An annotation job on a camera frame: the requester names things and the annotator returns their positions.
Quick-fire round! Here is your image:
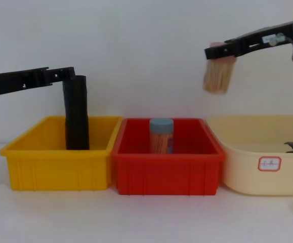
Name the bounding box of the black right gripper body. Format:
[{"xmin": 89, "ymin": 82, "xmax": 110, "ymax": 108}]
[{"xmin": 234, "ymin": 22, "xmax": 293, "ymax": 57}]

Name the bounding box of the toothpick jar with blue lid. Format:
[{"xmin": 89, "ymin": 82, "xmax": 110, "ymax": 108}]
[{"xmin": 149, "ymin": 118, "xmax": 175, "ymax": 154}]

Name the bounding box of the cream plastic basin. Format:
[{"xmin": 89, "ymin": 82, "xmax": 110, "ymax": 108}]
[{"xmin": 208, "ymin": 115, "xmax": 293, "ymax": 197}]

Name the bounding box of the white label with red border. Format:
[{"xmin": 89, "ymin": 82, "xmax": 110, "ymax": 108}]
[{"xmin": 258, "ymin": 156, "xmax": 281, "ymax": 172}]

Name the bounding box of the toothpick jar with pink lid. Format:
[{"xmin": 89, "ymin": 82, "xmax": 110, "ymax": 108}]
[{"xmin": 202, "ymin": 42, "xmax": 237, "ymax": 95}]

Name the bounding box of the red plastic bin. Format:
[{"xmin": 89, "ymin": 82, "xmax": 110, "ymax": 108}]
[{"xmin": 110, "ymin": 117, "xmax": 225, "ymax": 196}]

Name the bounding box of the black cylindrical roll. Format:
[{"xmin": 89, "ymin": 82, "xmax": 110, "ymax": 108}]
[{"xmin": 63, "ymin": 74, "xmax": 90, "ymax": 150}]

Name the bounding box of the yellow plastic bin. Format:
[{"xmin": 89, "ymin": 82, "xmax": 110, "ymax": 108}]
[{"xmin": 0, "ymin": 115, "xmax": 123, "ymax": 191}]

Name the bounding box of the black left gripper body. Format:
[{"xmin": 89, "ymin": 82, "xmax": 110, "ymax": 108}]
[{"xmin": 0, "ymin": 66, "xmax": 52, "ymax": 98}]

